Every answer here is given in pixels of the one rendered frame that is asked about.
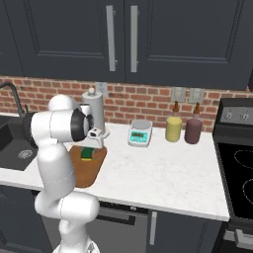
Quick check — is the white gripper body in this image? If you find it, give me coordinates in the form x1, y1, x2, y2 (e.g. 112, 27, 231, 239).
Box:
70, 135, 104, 150

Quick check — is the green and yellow sponge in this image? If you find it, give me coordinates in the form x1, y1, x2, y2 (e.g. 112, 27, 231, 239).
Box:
80, 147, 96, 162

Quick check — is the brown wooden cutting board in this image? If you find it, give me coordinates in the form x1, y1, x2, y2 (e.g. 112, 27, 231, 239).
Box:
67, 144, 109, 189

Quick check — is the teal and white kitchen scale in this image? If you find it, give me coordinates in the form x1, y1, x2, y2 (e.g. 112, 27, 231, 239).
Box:
126, 119, 154, 148

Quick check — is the black sink basin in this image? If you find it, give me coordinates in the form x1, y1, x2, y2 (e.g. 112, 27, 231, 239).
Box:
0, 115, 40, 172

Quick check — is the black sink tap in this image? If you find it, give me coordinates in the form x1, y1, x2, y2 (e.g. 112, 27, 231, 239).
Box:
0, 80, 30, 117

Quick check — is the yellow bottle with brown cap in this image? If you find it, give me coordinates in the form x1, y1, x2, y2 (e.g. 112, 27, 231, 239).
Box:
164, 100, 184, 143

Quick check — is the grey dishwasher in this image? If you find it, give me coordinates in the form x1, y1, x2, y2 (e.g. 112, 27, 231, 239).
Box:
39, 199, 149, 253

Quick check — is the dark base cupboard door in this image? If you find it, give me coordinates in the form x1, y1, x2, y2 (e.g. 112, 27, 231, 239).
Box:
145, 210, 229, 253
0, 184, 53, 253

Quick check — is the maroon bottle with brown cap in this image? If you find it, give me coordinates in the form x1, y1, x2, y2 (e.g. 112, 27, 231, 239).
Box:
184, 102, 205, 145

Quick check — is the black stove with hob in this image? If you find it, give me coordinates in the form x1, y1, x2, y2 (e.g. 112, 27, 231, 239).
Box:
211, 97, 253, 253

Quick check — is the grey wall outlet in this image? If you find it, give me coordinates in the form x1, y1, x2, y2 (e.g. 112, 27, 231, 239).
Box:
95, 81, 109, 99
188, 87, 206, 105
170, 86, 188, 104

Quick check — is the dark dishwasher handle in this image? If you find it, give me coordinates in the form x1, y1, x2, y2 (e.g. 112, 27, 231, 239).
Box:
97, 207, 138, 226

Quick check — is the grey cupboard door handle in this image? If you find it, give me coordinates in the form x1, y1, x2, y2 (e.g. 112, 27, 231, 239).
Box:
105, 4, 118, 73
129, 4, 139, 74

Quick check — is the grey base cupboard handle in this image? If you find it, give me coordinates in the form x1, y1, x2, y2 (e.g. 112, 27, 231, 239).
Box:
148, 211, 158, 247

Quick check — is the dark wall cupboard door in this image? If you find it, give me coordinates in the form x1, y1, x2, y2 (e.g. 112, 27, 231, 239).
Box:
0, 0, 25, 78
3, 0, 127, 83
124, 0, 253, 92

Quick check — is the grey oven door handle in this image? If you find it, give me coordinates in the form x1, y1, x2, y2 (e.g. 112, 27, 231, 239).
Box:
222, 227, 253, 251

